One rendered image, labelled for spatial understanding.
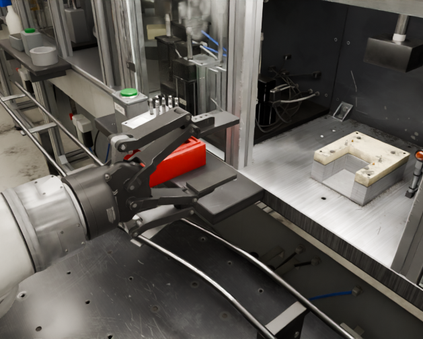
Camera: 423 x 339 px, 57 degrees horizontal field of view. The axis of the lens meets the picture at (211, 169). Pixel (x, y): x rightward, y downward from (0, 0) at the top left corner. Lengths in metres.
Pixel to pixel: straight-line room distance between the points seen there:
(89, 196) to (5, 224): 0.08
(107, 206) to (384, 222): 0.55
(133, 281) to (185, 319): 0.16
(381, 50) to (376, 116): 0.36
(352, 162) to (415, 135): 0.25
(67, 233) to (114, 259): 0.61
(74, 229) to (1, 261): 0.07
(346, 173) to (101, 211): 0.62
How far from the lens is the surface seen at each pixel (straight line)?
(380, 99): 1.12
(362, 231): 0.77
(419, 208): 0.64
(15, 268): 0.41
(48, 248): 0.41
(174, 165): 0.84
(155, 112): 0.90
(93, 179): 0.43
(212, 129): 0.49
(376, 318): 1.07
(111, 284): 0.97
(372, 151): 0.89
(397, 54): 0.79
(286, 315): 0.74
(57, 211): 0.41
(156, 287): 0.94
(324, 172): 0.86
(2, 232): 0.40
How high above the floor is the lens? 1.39
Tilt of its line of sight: 33 degrees down
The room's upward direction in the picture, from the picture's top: straight up
